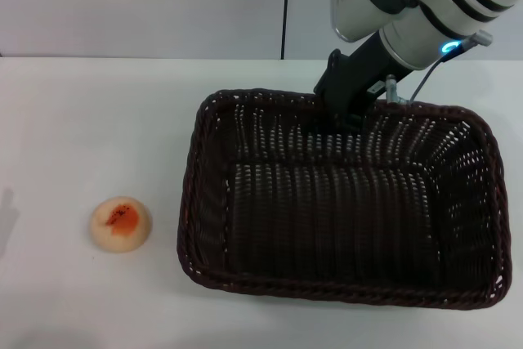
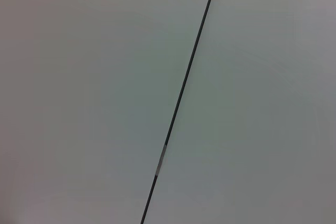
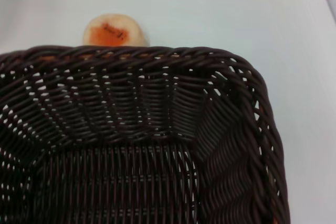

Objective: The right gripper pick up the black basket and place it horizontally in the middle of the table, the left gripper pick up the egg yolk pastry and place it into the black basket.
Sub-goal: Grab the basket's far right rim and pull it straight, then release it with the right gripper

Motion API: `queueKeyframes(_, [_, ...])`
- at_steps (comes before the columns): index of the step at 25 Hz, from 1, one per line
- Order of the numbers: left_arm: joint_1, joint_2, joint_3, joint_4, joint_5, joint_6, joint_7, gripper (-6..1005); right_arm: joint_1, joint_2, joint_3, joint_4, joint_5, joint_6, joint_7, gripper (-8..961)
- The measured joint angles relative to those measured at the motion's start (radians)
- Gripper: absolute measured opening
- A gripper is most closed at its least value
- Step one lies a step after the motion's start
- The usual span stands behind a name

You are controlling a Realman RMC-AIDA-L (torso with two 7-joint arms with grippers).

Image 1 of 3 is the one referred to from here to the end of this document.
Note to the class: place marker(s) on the round bun with orange filling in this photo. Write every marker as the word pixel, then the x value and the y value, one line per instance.
pixel 120 226

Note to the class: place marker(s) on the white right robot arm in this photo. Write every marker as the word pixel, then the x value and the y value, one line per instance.
pixel 445 1

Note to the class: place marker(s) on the black vertical wall strip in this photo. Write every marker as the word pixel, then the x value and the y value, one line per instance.
pixel 285 5

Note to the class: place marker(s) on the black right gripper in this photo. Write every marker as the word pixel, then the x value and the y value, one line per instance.
pixel 355 79

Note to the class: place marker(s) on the dark brown woven basket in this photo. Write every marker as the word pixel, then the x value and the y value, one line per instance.
pixel 335 218

